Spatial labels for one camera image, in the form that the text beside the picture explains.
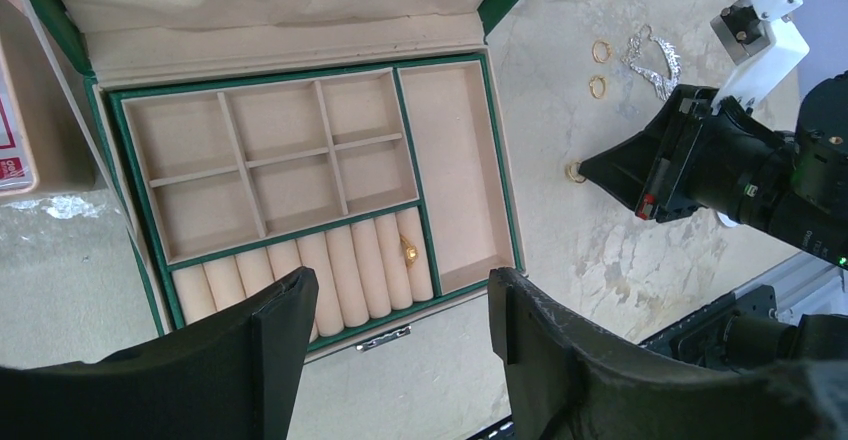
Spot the aluminium frame rail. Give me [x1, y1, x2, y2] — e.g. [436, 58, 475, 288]
[732, 253, 833, 302]

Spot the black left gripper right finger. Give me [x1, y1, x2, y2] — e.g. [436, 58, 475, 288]
[487, 267, 848, 440]

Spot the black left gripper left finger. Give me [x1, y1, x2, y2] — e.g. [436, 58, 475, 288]
[1, 267, 319, 439]

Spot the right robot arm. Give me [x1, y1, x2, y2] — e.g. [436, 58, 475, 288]
[577, 74, 847, 268]

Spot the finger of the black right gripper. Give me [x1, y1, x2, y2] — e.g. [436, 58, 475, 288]
[578, 118, 669, 209]

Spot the silver crystal necklace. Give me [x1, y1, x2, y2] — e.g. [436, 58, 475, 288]
[619, 24, 684, 102]

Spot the green jewelry box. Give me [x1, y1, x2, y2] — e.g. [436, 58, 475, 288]
[23, 0, 525, 360]

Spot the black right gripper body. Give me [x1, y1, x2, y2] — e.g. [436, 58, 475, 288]
[634, 85, 795, 223]

